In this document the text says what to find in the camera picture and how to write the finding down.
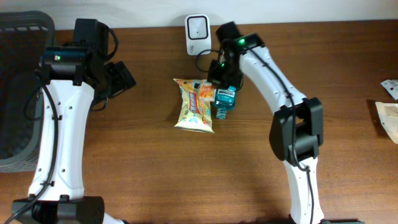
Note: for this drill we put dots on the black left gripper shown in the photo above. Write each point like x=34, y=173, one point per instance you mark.
x=122, y=78

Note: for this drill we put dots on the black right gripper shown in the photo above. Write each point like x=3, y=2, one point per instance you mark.
x=217, y=81

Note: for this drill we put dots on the teal mouthwash bottle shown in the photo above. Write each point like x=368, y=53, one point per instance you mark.
x=225, y=100

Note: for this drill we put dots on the yellow snack bag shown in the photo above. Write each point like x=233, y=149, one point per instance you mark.
x=195, y=114

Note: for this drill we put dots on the clear blister pack white card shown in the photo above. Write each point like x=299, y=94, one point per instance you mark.
x=391, y=86

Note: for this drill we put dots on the beige paper pouch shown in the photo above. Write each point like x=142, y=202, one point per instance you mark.
x=387, y=113

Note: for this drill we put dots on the small orange box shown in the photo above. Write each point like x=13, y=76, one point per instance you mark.
x=206, y=91

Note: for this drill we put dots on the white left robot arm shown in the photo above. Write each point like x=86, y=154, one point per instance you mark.
x=74, y=78

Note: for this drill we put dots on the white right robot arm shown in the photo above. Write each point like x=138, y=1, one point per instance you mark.
x=297, y=127

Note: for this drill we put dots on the white barcode scanner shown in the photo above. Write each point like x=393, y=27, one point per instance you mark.
x=198, y=34

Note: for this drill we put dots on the dark grey plastic basket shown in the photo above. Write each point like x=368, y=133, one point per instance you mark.
x=24, y=37

